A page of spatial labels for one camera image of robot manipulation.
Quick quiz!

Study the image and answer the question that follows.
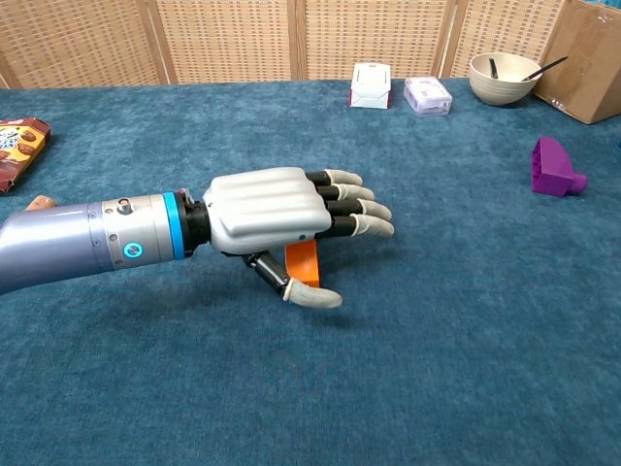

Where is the brown cardboard box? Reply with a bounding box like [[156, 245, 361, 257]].
[[532, 0, 621, 125]]

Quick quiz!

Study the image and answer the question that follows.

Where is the clear plastic box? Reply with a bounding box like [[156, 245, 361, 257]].
[[403, 76, 453, 117]]

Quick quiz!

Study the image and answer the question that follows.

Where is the white and red carton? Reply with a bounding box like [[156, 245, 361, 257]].
[[348, 62, 393, 110]]

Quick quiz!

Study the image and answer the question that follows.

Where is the black spoon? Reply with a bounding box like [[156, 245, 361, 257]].
[[521, 56, 570, 83]]

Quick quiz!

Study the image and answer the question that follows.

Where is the teal table cloth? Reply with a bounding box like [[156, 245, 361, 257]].
[[0, 77, 621, 466]]

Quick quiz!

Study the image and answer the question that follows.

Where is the purple plastic toy piece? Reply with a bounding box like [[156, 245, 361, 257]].
[[530, 136, 590, 199]]

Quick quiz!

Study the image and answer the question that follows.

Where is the woven rattan folding screen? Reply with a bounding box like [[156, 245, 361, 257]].
[[0, 0, 569, 90]]

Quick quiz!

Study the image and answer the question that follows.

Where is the beige bowl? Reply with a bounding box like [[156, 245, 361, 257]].
[[468, 51, 543, 107]]

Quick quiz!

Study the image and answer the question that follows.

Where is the orange toy block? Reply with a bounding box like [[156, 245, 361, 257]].
[[284, 240, 322, 287]]

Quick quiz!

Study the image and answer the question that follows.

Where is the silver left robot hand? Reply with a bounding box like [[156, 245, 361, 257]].
[[201, 167, 395, 310]]

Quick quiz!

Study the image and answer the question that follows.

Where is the brown cookie snack box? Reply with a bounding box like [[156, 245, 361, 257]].
[[0, 116, 52, 194]]

